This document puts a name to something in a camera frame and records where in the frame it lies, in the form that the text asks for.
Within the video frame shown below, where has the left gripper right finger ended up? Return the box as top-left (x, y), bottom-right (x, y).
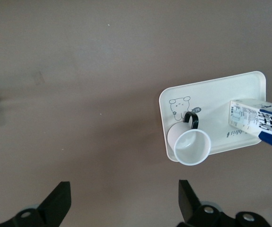
top-left (178, 180), bottom-right (272, 227)

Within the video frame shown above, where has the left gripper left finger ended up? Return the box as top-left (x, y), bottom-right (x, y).
top-left (0, 181), bottom-right (72, 227)

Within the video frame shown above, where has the white smiley face mug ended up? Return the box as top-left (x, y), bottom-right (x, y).
top-left (167, 112), bottom-right (211, 166)

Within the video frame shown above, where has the blue white milk carton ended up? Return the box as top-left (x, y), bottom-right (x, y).
top-left (227, 99), bottom-right (272, 154)

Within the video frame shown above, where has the cream rabbit print tray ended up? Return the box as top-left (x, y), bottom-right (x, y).
top-left (158, 70), bottom-right (268, 163)

